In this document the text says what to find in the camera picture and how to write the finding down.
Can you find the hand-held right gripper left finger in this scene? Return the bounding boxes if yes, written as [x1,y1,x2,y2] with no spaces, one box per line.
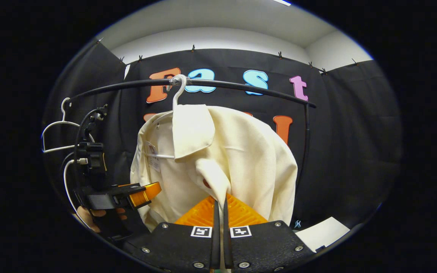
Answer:
[122,195,221,272]

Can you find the cream button shirt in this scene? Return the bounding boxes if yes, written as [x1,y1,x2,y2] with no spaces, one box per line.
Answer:
[129,104,299,273]

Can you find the white cable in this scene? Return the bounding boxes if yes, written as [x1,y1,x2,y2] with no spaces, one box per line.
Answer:
[63,158,90,228]

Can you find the white hanger with hook tape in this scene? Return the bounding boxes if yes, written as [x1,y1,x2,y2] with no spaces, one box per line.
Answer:
[145,74,188,160]

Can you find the white flat panel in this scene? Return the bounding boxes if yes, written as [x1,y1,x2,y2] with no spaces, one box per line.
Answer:
[296,217,351,253]

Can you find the black cable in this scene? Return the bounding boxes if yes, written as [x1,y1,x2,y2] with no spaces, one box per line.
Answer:
[73,104,108,152]

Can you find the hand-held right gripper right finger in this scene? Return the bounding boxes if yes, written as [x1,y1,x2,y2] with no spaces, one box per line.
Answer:
[222,193,316,273]

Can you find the black clothes rack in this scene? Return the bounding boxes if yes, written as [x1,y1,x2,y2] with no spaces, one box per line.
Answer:
[68,78,317,190]

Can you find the white plastic hanger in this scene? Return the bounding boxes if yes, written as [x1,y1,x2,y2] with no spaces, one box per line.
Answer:
[41,97,96,154]

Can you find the row of black backdrop clips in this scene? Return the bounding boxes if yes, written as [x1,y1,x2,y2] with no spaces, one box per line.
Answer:
[96,37,358,74]

